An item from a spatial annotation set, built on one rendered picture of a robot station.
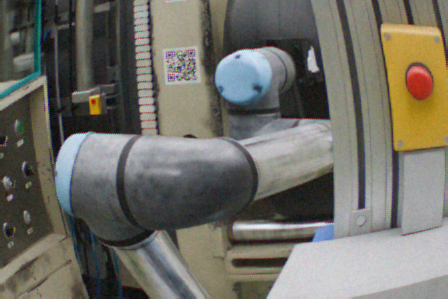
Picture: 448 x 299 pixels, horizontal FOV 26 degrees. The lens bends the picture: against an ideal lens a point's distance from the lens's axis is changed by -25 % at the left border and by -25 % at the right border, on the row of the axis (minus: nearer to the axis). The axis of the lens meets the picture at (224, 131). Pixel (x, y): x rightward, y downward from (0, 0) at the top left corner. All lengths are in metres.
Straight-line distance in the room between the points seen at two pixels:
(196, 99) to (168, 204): 1.04
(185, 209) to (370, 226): 0.29
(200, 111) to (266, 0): 0.36
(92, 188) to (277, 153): 0.26
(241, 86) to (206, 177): 0.38
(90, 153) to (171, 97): 1.01
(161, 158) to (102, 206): 0.11
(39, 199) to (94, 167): 0.99
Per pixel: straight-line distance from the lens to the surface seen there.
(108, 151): 1.43
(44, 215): 2.42
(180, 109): 2.43
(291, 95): 1.93
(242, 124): 1.78
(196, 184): 1.39
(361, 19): 1.16
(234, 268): 2.38
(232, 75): 1.75
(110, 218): 1.45
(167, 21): 2.41
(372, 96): 1.17
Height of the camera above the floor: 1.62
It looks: 13 degrees down
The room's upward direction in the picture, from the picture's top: 6 degrees counter-clockwise
